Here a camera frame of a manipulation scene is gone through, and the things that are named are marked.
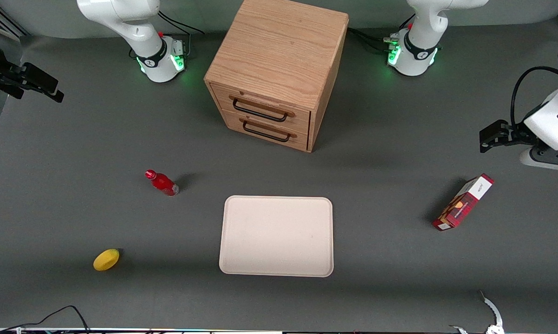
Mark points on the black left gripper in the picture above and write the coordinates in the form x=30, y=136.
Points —
x=514, y=131

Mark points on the red coke bottle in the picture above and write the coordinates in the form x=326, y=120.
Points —
x=163, y=183

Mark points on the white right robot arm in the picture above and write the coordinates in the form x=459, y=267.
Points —
x=144, y=41

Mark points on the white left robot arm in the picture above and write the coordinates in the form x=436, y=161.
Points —
x=418, y=51

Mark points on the beige plastic tray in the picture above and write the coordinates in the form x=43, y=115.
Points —
x=276, y=236

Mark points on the red and white snack box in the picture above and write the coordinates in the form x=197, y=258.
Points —
x=464, y=202

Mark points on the white curved plastic clamp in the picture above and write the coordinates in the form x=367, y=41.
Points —
x=492, y=308

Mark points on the yellow lemon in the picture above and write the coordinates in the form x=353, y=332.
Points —
x=106, y=260

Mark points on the wooden drawer cabinet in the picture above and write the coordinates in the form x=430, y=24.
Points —
x=279, y=55

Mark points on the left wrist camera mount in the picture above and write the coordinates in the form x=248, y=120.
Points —
x=546, y=157

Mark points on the metal frame rack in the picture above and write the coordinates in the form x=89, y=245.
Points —
x=3, y=21

